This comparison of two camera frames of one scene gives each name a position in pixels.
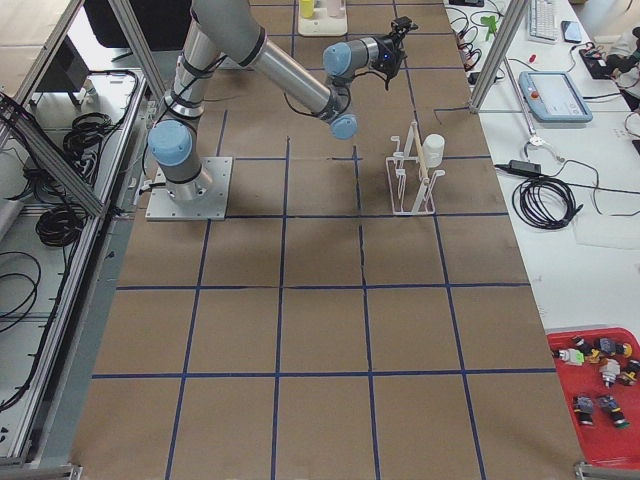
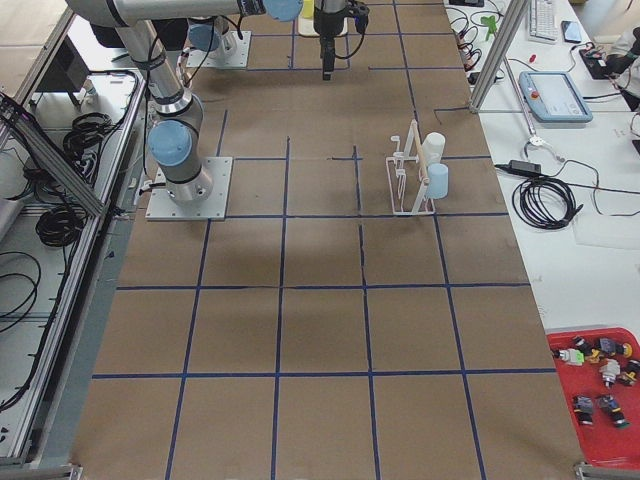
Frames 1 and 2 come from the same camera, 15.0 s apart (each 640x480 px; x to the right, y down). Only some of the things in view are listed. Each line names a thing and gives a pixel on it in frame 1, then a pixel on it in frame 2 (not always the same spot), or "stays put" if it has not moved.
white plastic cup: (433, 147) stays put
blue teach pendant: (554, 97) stays put
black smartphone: (571, 31) stays put
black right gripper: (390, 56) to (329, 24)
